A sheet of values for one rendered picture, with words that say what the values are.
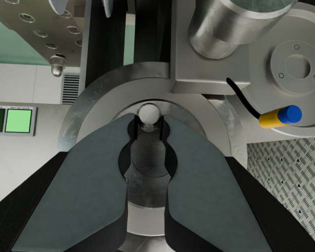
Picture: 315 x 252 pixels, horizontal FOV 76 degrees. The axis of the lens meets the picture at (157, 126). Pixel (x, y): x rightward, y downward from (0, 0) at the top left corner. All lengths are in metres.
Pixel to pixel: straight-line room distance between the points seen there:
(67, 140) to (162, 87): 0.08
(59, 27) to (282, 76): 0.37
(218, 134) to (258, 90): 0.06
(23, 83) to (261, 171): 3.28
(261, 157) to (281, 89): 0.18
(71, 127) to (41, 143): 0.37
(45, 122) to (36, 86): 2.79
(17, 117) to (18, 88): 2.87
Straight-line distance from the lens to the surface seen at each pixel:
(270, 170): 0.34
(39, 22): 0.45
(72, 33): 0.45
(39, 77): 3.35
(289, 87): 0.20
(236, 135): 0.17
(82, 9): 0.38
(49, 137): 0.53
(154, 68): 0.17
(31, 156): 0.55
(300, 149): 0.30
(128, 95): 0.15
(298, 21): 0.24
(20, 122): 0.56
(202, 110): 0.16
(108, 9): 0.18
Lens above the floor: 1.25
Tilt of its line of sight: 8 degrees down
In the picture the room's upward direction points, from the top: 178 degrees counter-clockwise
